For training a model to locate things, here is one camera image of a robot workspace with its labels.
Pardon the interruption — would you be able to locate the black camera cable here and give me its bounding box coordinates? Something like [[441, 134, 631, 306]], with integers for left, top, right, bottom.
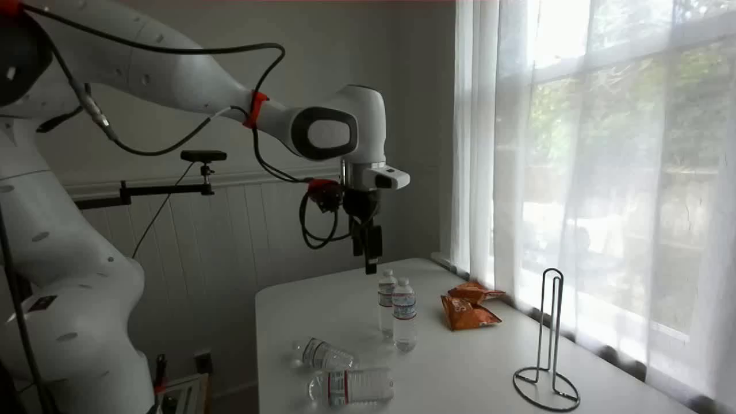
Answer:
[[20, 2, 348, 251]]

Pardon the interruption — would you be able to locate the wall power outlet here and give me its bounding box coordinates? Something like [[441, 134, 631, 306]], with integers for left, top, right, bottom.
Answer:
[[191, 349, 217, 376]]

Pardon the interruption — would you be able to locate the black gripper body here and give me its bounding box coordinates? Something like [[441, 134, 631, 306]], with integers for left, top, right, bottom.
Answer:
[[341, 186, 385, 228]]

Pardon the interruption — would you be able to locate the black stereo camera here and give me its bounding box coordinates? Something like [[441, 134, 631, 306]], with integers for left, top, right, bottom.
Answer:
[[180, 147, 231, 180]]

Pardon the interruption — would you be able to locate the orange chip bag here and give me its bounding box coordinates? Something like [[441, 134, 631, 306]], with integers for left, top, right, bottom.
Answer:
[[440, 294, 504, 333], [446, 279, 509, 306]]

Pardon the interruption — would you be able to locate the wire paper towel holder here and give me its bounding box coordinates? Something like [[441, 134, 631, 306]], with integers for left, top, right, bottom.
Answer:
[[511, 265, 583, 414]]

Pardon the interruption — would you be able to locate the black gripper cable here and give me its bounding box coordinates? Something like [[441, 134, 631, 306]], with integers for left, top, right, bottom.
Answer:
[[33, 20, 250, 159]]

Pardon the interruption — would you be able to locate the sheer white curtain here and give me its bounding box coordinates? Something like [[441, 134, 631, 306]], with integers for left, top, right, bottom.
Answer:
[[446, 0, 736, 411]]

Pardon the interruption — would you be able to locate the white framed window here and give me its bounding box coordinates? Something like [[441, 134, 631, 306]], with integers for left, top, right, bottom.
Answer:
[[527, 0, 736, 363]]

